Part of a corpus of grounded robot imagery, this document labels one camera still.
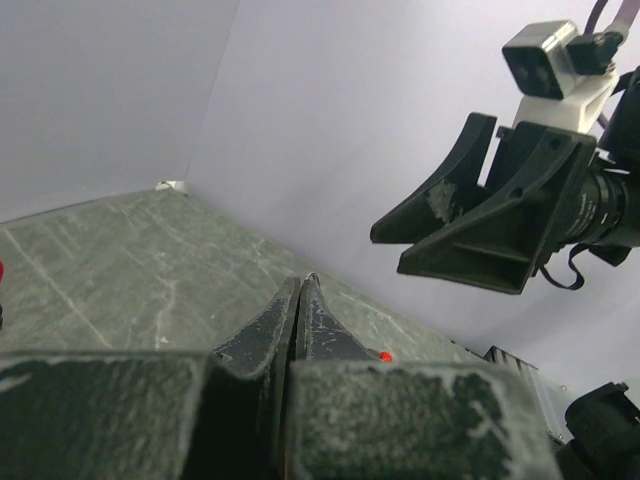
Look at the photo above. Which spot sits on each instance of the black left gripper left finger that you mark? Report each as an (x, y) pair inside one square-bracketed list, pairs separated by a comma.
[(151, 415)]

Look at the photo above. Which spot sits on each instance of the red black stamp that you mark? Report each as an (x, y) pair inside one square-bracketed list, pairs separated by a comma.
[(2, 272)]

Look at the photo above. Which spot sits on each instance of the metal key organizer red handle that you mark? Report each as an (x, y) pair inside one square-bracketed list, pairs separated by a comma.
[(345, 320)]

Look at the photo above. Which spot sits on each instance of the aluminium front rail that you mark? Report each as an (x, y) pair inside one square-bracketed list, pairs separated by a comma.
[(552, 398)]

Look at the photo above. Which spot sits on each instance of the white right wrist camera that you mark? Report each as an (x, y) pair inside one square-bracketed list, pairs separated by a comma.
[(565, 77)]

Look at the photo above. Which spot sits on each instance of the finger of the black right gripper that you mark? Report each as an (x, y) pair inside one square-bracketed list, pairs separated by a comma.
[(446, 195), (460, 252)]

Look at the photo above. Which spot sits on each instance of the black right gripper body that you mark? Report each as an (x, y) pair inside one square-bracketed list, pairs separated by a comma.
[(550, 190)]

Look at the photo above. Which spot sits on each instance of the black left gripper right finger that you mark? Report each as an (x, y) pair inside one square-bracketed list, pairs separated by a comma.
[(353, 416)]

